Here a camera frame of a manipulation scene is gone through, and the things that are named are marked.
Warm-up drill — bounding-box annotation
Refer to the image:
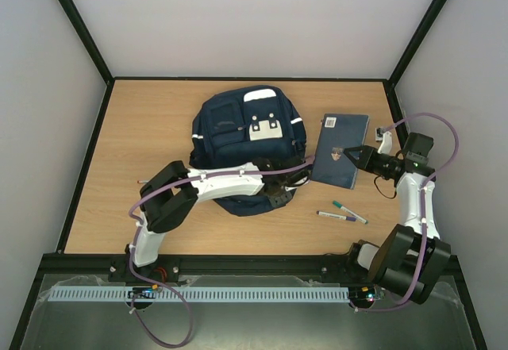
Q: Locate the dark blue hardcover book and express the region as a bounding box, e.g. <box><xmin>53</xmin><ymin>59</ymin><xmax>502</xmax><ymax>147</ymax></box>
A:
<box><xmin>311</xmin><ymin>113</ymin><xmax>370</xmax><ymax>190</ymax></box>

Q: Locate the navy blue student backpack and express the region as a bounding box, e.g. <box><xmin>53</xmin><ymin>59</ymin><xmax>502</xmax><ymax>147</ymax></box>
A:
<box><xmin>188</xmin><ymin>84</ymin><xmax>314</xmax><ymax>217</ymax></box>

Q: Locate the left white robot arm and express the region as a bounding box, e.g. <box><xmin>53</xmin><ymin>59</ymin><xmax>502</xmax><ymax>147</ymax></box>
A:
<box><xmin>129</xmin><ymin>156</ymin><xmax>314</xmax><ymax>267</ymax></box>

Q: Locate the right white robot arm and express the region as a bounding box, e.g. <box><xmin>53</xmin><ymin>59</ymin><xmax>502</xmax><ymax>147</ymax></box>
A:
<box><xmin>344</xmin><ymin>133</ymin><xmax>451</xmax><ymax>306</ymax></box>

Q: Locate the green marker pen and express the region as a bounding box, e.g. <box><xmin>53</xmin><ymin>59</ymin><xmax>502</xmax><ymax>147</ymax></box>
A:
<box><xmin>333</xmin><ymin>200</ymin><xmax>368</xmax><ymax>225</ymax></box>

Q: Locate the purple marker pen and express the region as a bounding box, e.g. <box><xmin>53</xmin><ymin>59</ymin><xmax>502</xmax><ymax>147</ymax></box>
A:
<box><xmin>316</xmin><ymin>210</ymin><xmax>357</xmax><ymax>221</ymax></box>

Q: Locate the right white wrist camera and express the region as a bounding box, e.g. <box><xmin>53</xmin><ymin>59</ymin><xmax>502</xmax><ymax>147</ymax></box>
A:
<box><xmin>375</xmin><ymin>127</ymin><xmax>393</xmax><ymax>155</ymax></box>

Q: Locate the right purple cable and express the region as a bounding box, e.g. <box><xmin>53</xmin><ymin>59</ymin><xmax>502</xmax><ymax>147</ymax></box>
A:
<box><xmin>348</xmin><ymin>112</ymin><xmax>461</xmax><ymax>313</ymax></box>

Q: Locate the black aluminium frame rail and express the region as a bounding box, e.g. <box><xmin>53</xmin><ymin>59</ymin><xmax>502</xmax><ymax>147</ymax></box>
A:
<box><xmin>38</xmin><ymin>253</ymin><xmax>368</xmax><ymax>280</ymax></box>

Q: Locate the light blue slotted cable duct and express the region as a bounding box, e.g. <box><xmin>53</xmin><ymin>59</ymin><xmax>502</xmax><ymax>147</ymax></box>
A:
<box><xmin>48</xmin><ymin>286</ymin><xmax>349</xmax><ymax>303</ymax></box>

